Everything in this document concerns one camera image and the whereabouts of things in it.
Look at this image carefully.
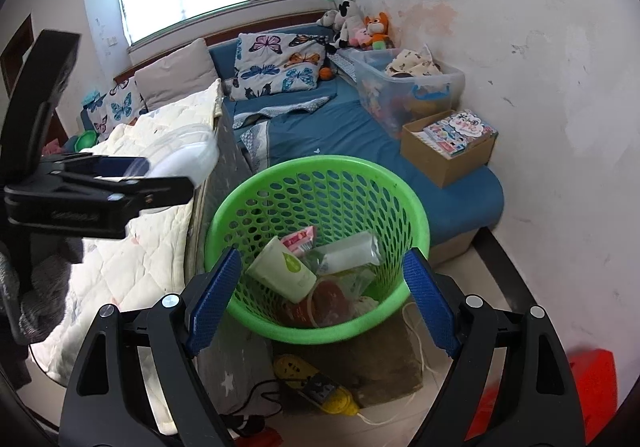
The colourful picture book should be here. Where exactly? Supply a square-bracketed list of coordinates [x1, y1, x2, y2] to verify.
[422, 109, 498, 158]

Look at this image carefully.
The clear plastic container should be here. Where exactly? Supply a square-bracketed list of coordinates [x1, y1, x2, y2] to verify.
[120, 124, 221, 188]

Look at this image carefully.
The clear printed plastic bag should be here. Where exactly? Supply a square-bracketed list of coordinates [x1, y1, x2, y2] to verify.
[305, 233, 383, 278]

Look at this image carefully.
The cow plush toy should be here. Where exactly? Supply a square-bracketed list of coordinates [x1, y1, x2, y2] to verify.
[334, 0, 366, 48]

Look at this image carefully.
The grey patterned cloth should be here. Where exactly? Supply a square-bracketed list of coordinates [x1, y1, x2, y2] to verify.
[232, 94, 338, 130]

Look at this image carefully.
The grey dotted cushion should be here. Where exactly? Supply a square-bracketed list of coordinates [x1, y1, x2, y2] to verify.
[327, 49, 361, 78]

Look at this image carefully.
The cream patterned cloth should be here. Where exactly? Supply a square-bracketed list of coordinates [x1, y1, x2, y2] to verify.
[385, 47, 443, 78]

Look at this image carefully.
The cream quilted blanket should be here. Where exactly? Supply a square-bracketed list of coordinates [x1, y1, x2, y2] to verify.
[30, 79, 223, 385]

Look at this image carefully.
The brown wooden door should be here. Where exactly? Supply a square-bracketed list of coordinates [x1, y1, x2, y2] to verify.
[0, 14, 33, 92]

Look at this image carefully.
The grey star printed mattress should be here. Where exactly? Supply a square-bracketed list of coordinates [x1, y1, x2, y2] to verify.
[185, 102, 281, 418]

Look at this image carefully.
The small butterfly print pillow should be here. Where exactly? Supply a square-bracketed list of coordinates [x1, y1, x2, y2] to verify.
[82, 77, 146, 138]

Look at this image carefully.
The pink snack wrapper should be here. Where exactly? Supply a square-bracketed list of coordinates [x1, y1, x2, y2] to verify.
[280, 226, 318, 255]

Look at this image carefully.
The yellow power strip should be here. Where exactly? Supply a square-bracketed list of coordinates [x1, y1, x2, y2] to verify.
[272, 353, 361, 418]

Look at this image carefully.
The cardboard box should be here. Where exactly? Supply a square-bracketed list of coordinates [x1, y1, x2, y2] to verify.
[400, 109, 500, 188]

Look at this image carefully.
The black cable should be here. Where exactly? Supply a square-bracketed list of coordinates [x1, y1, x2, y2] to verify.
[220, 379, 281, 428]

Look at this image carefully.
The clear plastic storage box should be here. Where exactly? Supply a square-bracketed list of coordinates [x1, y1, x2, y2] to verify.
[350, 47, 466, 140]

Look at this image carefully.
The red box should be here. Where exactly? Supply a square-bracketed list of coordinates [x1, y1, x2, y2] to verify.
[472, 349, 618, 443]

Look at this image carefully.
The brown mat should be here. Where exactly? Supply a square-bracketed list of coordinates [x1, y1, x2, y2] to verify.
[272, 312, 426, 408]

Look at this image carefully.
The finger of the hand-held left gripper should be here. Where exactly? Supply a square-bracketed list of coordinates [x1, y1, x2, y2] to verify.
[42, 153, 151, 181]
[106, 176, 196, 215]

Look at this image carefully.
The white cable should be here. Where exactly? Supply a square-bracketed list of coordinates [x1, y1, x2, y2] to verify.
[357, 302, 436, 428]

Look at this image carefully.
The beige pillow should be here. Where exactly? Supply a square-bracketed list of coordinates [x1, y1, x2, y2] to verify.
[134, 38, 221, 110]

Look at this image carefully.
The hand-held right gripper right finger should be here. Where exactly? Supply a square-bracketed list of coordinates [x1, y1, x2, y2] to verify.
[402, 247, 587, 447]

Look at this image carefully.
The orange fox plush toy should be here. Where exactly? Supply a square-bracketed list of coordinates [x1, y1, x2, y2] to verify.
[364, 12, 393, 52]

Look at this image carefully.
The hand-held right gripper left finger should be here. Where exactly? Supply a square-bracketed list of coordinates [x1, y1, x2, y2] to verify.
[60, 247, 244, 447]

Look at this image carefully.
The green plastic basket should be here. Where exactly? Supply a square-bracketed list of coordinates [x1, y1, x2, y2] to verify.
[204, 155, 431, 345]

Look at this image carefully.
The white paper cup green drop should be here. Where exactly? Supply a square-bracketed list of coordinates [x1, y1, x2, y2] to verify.
[246, 236, 318, 304]

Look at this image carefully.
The large butterfly print pillow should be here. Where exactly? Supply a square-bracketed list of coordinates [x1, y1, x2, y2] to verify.
[230, 32, 328, 100]

